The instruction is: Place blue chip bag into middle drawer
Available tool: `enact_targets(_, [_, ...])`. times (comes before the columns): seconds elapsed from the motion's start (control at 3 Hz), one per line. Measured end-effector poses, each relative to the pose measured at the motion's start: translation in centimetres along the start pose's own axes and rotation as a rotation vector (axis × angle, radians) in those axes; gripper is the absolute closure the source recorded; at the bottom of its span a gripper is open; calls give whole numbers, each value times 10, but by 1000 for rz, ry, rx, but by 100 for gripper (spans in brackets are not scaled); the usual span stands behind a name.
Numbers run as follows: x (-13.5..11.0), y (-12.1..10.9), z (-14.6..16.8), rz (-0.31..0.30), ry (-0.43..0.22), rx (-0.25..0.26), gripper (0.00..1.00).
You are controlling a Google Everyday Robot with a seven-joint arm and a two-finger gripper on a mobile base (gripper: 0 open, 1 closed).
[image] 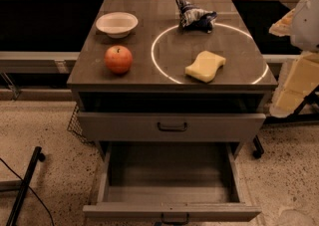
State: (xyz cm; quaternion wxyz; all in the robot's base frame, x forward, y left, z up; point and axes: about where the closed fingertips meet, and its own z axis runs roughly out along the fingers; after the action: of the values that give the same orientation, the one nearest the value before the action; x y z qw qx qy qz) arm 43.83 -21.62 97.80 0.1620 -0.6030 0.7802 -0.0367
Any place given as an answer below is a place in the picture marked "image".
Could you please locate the blue chip bag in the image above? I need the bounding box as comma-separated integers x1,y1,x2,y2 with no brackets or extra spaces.
175,0,217,33

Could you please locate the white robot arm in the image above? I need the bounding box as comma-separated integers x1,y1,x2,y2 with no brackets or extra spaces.
290,0,319,53

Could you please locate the grey drawer cabinet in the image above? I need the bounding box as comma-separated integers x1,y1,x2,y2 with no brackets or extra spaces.
66,0,278,158

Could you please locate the open middle drawer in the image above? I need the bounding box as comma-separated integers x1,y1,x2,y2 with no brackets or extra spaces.
83,142,261,225

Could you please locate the yellow sponge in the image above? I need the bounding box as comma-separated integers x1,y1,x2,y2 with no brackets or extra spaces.
184,51,226,83

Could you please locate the red apple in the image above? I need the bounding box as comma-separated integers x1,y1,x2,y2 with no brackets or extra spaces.
104,45,133,75

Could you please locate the white bowl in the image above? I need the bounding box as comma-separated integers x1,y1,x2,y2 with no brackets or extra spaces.
96,12,139,39

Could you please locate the black stand leg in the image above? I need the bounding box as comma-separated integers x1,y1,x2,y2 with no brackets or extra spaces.
6,146,45,226

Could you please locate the top drawer with handle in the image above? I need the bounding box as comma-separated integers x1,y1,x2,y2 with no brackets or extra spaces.
78,112,265,142

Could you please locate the wire mesh basket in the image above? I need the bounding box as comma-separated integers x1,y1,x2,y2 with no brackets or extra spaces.
67,106,94,146

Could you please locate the black cable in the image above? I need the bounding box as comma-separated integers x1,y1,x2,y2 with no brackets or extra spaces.
0,157,56,226

